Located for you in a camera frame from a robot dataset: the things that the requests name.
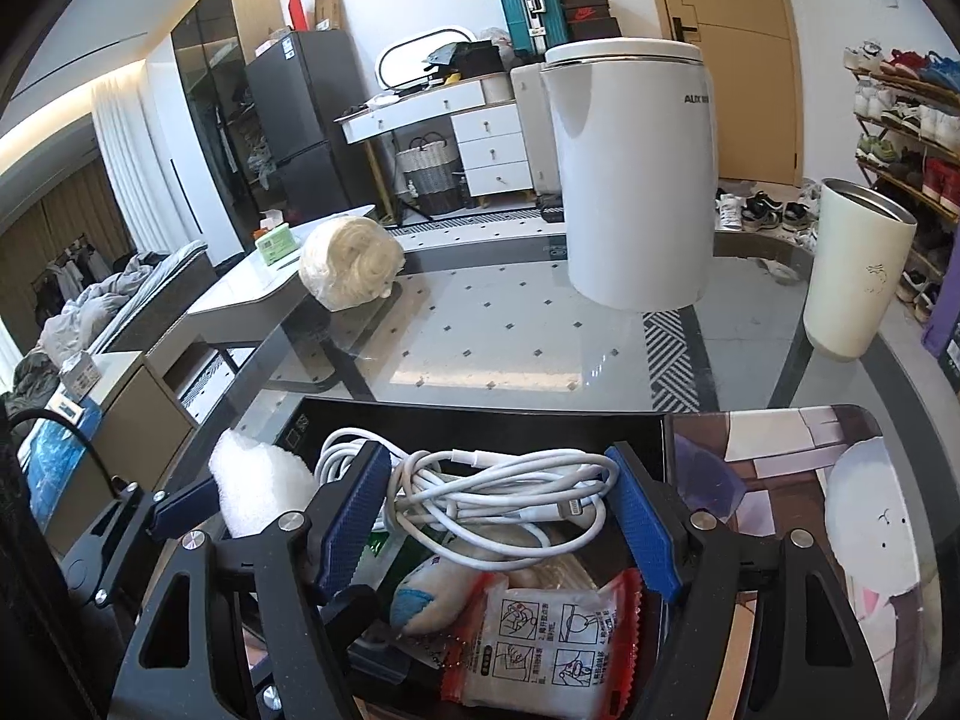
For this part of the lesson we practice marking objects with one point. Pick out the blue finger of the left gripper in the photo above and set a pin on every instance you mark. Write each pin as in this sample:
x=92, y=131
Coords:
x=185, y=510

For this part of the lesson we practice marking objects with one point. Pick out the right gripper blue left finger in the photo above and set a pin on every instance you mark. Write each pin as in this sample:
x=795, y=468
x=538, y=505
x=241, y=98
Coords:
x=342, y=517

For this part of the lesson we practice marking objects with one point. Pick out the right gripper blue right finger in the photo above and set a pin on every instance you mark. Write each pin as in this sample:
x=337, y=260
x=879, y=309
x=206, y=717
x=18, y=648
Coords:
x=648, y=522

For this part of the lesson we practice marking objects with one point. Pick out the white foam piece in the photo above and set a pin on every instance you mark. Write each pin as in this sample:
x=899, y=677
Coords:
x=257, y=483

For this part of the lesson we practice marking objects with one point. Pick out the white plush toy blue mask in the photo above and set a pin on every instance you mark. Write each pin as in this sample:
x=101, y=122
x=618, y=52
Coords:
x=454, y=586

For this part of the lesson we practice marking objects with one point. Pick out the red-edged white packet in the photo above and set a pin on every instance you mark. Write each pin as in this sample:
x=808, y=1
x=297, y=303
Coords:
x=552, y=652

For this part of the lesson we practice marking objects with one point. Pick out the green medicine sachet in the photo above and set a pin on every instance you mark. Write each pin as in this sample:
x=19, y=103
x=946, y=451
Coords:
x=390, y=565

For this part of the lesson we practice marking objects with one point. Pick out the grey cabinet with drawers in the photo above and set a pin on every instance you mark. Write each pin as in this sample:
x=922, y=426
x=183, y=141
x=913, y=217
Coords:
x=136, y=423

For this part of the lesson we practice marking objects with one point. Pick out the anime print desk mat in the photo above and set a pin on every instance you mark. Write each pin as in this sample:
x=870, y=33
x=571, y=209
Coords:
x=826, y=469

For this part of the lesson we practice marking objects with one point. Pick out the bed with clothes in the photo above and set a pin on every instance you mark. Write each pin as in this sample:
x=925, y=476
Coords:
x=128, y=311

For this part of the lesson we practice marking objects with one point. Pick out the white coffee table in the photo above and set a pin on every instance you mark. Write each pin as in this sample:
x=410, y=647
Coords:
x=250, y=300

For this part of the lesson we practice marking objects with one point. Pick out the green tissue box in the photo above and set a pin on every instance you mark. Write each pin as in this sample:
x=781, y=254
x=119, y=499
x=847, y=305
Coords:
x=275, y=243

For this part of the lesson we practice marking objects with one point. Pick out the woven basket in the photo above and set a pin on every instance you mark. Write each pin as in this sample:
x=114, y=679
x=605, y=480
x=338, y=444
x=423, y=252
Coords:
x=433, y=173

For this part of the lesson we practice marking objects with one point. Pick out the cream tumbler cup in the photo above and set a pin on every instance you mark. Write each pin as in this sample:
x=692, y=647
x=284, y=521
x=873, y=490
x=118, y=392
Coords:
x=863, y=242

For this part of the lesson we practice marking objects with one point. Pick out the purple paper bag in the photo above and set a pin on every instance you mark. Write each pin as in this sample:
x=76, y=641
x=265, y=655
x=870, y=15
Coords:
x=940, y=334

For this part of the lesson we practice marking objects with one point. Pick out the white dresser desk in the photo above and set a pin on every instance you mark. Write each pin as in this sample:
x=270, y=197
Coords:
x=476, y=120

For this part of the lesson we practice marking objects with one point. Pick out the black refrigerator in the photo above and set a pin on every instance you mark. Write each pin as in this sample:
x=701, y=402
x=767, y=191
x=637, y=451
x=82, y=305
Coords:
x=301, y=87

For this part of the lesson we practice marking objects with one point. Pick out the oval desk mirror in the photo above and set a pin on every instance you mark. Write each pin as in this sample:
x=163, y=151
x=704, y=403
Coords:
x=411, y=62

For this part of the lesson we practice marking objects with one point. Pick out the white suitcase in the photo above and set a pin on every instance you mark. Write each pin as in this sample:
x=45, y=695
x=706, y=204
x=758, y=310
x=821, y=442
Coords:
x=534, y=113

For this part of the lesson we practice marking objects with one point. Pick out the white cylindrical appliance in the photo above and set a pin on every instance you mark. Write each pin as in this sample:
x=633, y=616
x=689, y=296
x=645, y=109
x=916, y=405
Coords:
x=635, y=136

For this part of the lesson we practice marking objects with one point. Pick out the dark wardrobe cabinet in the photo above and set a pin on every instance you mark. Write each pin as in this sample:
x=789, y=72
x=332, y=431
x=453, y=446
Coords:
x=213, y=45

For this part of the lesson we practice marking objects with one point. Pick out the shoe rack with shoes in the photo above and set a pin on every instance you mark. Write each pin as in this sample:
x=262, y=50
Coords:
x=907, y=107

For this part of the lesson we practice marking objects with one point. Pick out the stacked shoe boxes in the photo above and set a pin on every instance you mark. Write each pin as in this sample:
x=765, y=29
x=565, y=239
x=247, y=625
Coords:
x=589, y=19

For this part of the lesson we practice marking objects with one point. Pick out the teal suitcase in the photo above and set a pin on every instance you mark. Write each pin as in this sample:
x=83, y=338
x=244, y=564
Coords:
x=535, y=26

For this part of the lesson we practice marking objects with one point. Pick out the wooden door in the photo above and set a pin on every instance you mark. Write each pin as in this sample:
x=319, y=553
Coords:
x=750, y=47

